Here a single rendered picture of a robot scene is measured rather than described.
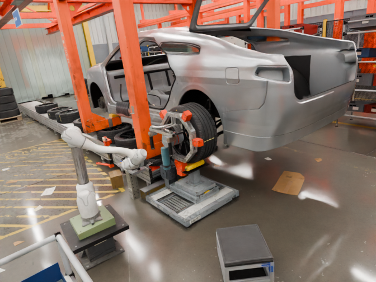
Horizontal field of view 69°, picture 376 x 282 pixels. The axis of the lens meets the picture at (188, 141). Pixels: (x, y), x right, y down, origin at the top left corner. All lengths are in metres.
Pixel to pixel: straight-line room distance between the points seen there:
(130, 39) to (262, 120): 1.63
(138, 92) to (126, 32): 0.64
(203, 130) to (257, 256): 1.31
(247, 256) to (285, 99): 1.34
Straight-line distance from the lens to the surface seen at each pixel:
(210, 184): 3.27
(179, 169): 3.11
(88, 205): 2.63
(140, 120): 3.26
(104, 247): 2.83
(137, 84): 3.20
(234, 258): 2.12
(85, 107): 5.03
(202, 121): 2.83
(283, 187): 3.64
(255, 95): 2.58
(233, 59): 2.71
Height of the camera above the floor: 1.77
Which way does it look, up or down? 19 degrees down
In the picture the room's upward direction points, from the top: 6 degrees counter-clockwise
